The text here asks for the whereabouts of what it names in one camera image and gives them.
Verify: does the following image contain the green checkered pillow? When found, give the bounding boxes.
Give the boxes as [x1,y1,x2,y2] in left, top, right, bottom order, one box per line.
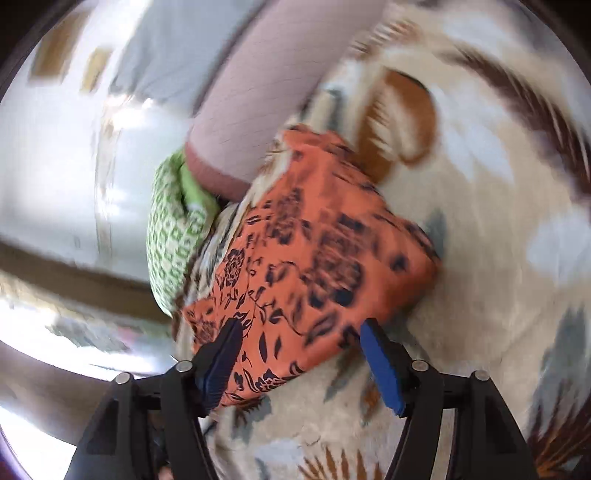
[146,150,219,316]

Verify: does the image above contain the beige wall switches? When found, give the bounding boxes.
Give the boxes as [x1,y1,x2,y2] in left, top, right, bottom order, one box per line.
[80,47,113,93]

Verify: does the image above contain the framed wall picture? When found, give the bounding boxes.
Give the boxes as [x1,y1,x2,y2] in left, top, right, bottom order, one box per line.
[29,10,91,82]

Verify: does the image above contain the grey pillow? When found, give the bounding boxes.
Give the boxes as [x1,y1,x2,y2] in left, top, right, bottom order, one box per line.
[109,0,266,116]

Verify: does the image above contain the wooden stained glass door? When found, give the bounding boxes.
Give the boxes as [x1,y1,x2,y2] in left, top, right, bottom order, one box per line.
[0,239,181,480]

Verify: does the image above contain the orange floral blouse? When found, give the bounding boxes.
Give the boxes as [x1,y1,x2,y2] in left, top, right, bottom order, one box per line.
[182,125,439,406]

